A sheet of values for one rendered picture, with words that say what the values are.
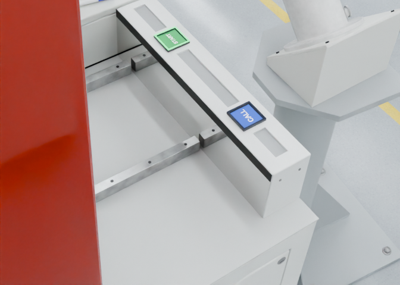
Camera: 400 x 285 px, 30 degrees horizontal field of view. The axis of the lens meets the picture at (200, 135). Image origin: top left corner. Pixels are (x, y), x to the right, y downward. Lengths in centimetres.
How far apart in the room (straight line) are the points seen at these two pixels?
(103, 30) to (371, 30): 59
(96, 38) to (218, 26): 146
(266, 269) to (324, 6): 58
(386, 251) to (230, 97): 113
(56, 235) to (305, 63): 112
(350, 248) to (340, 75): 90
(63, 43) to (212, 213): 105
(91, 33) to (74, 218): 111
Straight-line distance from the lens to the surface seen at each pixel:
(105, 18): 168
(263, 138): 143
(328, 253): 244
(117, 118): 163
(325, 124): 185
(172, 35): 160
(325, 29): 167
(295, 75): 169
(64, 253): 63
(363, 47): 168
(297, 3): 168
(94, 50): 172
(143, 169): 150
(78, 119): 51
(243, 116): 145
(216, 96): 149
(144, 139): 159
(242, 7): 322
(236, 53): 300
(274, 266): 153
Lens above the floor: 203
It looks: 49 degrees down
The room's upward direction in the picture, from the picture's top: 5 degrees clockwise
